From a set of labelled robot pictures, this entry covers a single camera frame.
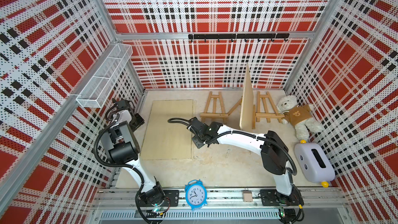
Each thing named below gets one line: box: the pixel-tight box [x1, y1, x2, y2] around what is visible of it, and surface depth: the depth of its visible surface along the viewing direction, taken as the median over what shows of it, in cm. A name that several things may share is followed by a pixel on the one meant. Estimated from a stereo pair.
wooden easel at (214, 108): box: [200, 91, 230, 124], surface depth 112 cm
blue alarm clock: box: [185, 178, 208, 212], surface depth 74 cm
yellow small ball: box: [320, 180, 330, 189], surface depth 75 cm
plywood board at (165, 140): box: [139, 99, 193, 161], surface depth 98 cm
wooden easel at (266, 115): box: [251, 90, 286, 130], surface depth 107 cm
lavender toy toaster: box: [294, 142, 336, 183], surface depth 78 cm
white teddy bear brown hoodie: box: [275, 94, 324, 143], surface depth 98 cm
